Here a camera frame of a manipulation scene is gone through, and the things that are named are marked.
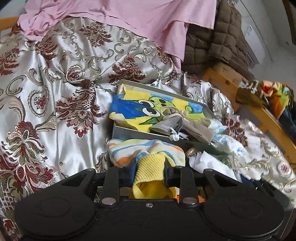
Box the yellow knit cloth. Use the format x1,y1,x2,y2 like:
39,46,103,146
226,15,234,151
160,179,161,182
132,154,178,200

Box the floral satin bedspread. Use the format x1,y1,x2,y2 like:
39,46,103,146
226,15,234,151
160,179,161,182
0,17,296,241

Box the pink bed sheet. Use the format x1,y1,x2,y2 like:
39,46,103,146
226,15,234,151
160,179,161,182
17,0,218,70

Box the white air conditioner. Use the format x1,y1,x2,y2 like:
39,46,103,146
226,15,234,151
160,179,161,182
240,14,266,64

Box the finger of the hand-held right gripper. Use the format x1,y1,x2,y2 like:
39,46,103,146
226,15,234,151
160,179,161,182
240,175,293,209

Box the colourful patchwork cloth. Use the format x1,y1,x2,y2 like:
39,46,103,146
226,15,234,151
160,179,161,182
261,80,296,121

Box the brown quilted jacket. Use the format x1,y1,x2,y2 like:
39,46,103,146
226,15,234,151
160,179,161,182
181,0,257,80

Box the wooden bed frame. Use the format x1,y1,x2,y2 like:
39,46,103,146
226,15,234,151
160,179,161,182
0,16,296,171

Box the brown printed cloth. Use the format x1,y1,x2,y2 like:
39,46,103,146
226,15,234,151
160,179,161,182
236,80,264,107

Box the blue jeans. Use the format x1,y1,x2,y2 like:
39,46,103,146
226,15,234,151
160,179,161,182
279,109,296,130

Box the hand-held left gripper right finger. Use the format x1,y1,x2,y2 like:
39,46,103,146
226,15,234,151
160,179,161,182
164,160,240,205

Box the grey metal tin box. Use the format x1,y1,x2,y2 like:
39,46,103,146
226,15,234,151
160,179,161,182
112,79,216,151

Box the striped towel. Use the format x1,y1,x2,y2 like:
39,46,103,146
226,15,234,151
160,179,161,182
108,138,185,167

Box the grey face mask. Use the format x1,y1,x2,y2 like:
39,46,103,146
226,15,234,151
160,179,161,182
149,117,183,141

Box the beige drawstring pouch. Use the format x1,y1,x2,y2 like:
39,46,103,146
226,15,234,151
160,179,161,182
162,108,214,143

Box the white sock with blue print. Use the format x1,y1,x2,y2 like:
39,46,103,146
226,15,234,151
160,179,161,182
206,118,248,160

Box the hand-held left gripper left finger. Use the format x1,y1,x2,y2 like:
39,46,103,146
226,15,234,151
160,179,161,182
62,161,137,206

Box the white cloth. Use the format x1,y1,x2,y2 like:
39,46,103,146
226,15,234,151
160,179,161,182
188,151,243,183

